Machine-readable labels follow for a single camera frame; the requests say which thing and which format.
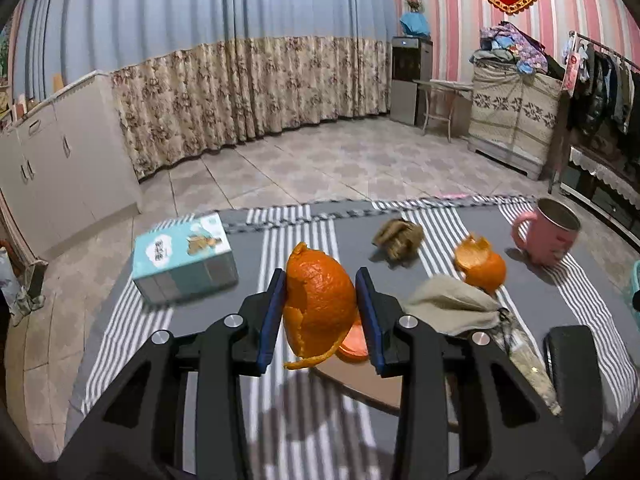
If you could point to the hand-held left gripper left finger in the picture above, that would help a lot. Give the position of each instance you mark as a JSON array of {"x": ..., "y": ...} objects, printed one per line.
[{"x": 272, "y": 320}]

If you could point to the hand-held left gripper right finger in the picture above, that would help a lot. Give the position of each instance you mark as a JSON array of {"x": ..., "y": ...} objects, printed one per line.
[{"x": 371, "y": 320}]

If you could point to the large orange peel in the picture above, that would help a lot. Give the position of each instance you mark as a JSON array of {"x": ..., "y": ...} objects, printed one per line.
[{"x": 320, "y": 305}]

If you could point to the teal plastic basket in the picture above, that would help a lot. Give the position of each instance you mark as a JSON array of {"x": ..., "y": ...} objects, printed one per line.
[{"x": 636, "y": 280}]

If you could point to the orange round lid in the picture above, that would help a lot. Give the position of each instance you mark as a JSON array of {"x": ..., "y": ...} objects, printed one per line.
[{"x": 352, "y": 349}]

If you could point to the brown phone case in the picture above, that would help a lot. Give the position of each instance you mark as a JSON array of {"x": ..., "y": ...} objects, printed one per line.
[{"x": 360, "y": 385}]

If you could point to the grey white striped tablecloth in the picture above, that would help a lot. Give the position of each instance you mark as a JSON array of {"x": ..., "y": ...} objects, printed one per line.
[{"x": 345, "y": 245}]

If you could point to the beige cloth pouch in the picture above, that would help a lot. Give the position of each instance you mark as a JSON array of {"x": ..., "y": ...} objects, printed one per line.
[{"x": 450, "y": 305}]

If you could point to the brown crumpled wrapper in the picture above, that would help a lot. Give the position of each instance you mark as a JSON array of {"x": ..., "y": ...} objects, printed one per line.
[{"x": 400, "y": 240}]

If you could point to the light blue tissue box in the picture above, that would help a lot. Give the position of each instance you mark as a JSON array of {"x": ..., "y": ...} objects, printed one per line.
[{"x": 182, "y": 257}]

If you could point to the cup-shaped orange peel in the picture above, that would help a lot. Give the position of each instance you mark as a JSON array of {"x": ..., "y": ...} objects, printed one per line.
[{"x": 482, "y": 266}]

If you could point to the clear crumpled plastic wrapper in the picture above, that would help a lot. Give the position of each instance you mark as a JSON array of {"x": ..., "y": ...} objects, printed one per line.
[{"x": 525, "y": 360}]

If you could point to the pink cartoon cup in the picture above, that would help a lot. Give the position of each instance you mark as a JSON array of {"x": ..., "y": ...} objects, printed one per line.
[{"x": 547, "y": 237}]

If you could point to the black textured wallet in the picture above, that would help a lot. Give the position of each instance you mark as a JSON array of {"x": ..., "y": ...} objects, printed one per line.
[{"x": 572, "y": 370}]

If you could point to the grey metal stand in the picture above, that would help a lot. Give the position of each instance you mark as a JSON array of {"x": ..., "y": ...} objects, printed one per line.
[{"x": 35, "y": 280}]

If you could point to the grey water dispenser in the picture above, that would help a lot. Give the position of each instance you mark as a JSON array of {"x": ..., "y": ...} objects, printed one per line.
[{"x": 410, "y": 80}]

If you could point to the small metal table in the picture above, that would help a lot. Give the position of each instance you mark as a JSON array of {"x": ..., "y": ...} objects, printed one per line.
[{"x": 442, "y": 85}]

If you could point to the cabinet under patterned cloth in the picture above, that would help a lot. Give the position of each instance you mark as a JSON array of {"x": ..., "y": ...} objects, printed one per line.
[{"x": 515, "y": 115}]

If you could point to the white cabinet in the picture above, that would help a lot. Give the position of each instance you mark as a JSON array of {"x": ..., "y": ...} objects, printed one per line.
[{"x": 60, "y": 160}]

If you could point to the low shelf with lace cloth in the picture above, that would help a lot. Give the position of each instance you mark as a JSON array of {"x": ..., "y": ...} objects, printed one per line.
[{"x": 605, "y": 180}]

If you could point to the blue and floral curtain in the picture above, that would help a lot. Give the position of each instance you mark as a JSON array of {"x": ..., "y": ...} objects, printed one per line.
[{"x": 200, "y": 35}]

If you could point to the blue wrapped plant pot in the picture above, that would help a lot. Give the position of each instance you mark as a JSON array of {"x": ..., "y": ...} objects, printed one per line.
[{"x": 415, "y": 21}]

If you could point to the pile of clothes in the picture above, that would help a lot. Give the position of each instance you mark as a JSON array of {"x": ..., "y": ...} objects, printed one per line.
[{"x": 510, "y": 45}]

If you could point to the pink hanging bag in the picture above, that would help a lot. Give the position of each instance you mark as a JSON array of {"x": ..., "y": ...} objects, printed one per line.
[{"x": 574, "y": 70}]

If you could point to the row of hanging clothes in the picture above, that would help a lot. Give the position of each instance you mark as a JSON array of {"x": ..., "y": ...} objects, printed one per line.
[{"x": 605, "y": 90}]

